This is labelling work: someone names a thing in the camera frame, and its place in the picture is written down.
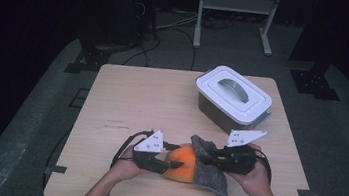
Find person's left hand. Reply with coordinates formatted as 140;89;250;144
108;144;154;187

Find grey fluffy cloth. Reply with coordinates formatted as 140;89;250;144
183;133;236;196

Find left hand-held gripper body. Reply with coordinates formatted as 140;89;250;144
130;127;173;176

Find left hand-held gripper cable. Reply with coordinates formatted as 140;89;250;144
109;125;154;176

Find black floor cable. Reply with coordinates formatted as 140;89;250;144
122;31;162;70
162;26;200;72

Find person's right hand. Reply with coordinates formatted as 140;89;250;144
225;140;280;196

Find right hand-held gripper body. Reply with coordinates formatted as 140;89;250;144
215;125;268;177

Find orange plush toy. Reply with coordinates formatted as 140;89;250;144
161;139;201;185

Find black tape strip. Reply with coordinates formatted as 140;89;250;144
296;188;322;196
43;163;68;177

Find black stand base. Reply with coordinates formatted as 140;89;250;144
63;39;126;79
287;56;346;102

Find clear grey storage box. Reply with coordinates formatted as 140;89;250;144
193;92;273;140

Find white metal stand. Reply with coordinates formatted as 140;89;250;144
192;0;283;59

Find white floor cables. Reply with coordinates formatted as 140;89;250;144
155;8;199;35

